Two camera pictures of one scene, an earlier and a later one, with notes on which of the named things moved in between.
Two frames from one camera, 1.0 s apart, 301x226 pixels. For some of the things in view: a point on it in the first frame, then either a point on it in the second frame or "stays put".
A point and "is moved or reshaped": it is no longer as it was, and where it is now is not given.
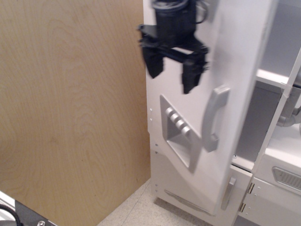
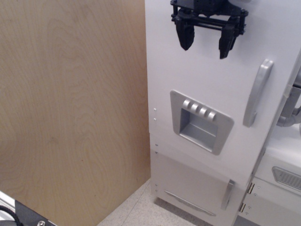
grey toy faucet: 290,115 stays put
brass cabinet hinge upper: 250,188 stays put
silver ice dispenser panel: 180,135 to 199,124
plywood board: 74,132 stays put
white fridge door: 210,127 is moved or reshaped
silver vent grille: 289,179 stays put
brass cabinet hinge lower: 242,207 stays put
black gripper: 173,34 to 213,13
